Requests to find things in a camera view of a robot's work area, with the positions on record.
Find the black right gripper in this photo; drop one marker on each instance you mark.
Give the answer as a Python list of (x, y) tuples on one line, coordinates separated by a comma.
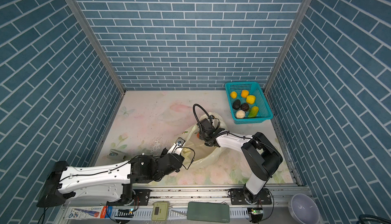
[(201, 135)]

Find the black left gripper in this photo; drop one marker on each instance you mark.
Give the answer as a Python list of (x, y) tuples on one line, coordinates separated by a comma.
[(166, 152)]

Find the yellow translucent plastic bag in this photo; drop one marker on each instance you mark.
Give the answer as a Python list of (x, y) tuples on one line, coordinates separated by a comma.
[(197, 154)]

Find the beige pear fruit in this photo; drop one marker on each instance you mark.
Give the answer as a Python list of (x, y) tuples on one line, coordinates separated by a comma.
[(240, 114)]

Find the black fruit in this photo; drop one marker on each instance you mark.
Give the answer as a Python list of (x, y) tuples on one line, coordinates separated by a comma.
[(236, 104)]

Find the dark brown fruit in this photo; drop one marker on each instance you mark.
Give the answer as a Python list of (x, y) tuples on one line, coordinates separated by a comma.
[(245, 107)]

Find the orange fruit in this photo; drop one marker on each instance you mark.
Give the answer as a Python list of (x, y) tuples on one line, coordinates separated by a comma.
[(233, 95)]

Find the green fruit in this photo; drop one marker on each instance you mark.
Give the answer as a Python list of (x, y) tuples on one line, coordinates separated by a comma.
[(253, 112)]

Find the yellow lemon fruit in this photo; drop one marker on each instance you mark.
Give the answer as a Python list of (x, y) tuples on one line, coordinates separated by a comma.
[(244, 93)]

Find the yellow round fruit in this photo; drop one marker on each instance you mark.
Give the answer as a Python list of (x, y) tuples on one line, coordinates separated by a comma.
[(250, 99)]

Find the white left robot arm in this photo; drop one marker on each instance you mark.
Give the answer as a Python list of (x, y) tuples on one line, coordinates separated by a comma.
[(111, 184)]

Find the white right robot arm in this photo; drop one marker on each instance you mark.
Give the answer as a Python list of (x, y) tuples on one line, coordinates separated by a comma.
[(261, 155)]

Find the teal plastic basket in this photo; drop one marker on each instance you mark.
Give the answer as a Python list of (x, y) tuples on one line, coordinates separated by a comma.
[(254, 88)]

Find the small green meter box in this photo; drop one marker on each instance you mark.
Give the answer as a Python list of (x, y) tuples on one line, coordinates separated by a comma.
[(160, 211)]

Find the small grey card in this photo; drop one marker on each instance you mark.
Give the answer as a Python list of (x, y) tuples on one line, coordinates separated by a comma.
[(116, 155)]

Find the green rectangular pad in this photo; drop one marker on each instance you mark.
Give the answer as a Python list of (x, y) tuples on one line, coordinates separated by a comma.
[(208, 212)]

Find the blue white flat package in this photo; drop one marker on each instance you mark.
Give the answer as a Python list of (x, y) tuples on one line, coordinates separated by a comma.
[(84, 213)]

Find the grey round bowl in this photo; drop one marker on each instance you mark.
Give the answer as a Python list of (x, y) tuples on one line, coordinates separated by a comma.
[(303, 209)]

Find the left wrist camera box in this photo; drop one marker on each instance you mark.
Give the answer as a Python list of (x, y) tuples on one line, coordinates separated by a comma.
[(178, 145)]

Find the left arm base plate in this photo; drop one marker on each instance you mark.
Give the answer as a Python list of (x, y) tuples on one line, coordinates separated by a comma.
[(138, 197)]

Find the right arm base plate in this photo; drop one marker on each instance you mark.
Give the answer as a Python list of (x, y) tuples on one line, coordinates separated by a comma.
[(242, 196)]

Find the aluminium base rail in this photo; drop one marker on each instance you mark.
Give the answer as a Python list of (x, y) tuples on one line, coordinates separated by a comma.
[(179, 197)]

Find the aluminium corner post right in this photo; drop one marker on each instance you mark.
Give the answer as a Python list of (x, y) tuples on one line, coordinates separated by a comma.
[(287, 43)]

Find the aluminium corner post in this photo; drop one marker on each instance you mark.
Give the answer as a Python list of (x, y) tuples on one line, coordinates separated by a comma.
[(86, 28), (287, 43)]

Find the aluminium corner post left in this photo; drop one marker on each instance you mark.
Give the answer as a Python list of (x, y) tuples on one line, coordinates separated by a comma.
[(86, 28)]

